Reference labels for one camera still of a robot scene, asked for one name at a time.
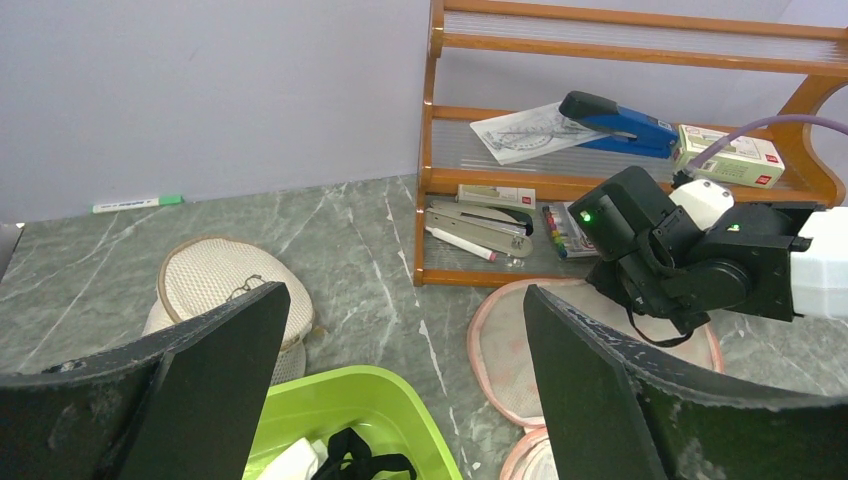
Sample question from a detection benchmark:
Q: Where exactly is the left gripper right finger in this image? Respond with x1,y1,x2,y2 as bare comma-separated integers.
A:
523,285,847,479

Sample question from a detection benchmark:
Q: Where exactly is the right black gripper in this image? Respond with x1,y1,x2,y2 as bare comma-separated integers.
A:
568,166,710,335

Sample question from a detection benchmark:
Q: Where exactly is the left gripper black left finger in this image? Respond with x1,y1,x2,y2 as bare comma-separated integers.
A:
1,282,290,479

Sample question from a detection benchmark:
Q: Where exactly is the floral mesh laundry bag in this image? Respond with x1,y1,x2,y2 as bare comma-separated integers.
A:
466,278,725,480

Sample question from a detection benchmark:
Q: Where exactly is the white black bra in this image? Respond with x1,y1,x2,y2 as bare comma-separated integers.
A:
258,427,418,479

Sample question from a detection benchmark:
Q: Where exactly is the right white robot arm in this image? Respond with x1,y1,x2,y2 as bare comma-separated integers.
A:
568,166,847,336

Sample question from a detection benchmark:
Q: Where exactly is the blue stapler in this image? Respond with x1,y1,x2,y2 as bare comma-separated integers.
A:
558,90,679,159

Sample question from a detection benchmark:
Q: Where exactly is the grey black stapler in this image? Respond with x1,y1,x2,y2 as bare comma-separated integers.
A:
425,200,534,258

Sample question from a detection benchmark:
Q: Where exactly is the orange wooden shelf rack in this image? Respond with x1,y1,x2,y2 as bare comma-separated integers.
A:
412,1,847,288

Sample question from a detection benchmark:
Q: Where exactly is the white staples box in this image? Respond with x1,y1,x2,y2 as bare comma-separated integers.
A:
671,124,785,189

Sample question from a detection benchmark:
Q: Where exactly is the white plastic packet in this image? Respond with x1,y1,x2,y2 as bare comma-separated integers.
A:
469,103,608,166

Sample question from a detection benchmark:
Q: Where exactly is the green plastic basin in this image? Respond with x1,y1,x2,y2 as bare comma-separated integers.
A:
243,365,462,479

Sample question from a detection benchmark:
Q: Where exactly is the white green marker pen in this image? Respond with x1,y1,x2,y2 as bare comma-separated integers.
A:
90,195,184,214

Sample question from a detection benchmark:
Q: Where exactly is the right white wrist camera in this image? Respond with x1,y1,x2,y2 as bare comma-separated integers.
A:
669,179,735,231

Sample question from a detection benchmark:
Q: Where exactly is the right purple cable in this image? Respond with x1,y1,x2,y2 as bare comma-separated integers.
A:
685,115,848,172

